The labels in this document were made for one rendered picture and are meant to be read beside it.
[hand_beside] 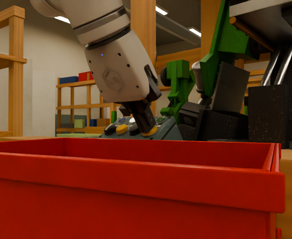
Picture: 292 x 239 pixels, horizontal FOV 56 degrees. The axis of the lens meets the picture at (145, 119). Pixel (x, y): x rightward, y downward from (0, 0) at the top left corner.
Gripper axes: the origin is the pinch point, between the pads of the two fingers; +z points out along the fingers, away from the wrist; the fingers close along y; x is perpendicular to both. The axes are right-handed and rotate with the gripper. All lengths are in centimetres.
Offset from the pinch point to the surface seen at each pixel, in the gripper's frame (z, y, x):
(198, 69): 2.2, -1.4, 24.5
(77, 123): 216, -554, 314
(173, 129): 4.9, 2.2, 3.6
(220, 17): -6.7, 4.0, 31.8
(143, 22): -4, -52, 76
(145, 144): -2.0, 7.6, -9.3
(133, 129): 1.7, -3.2, -0.7
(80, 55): 109, -731, 558
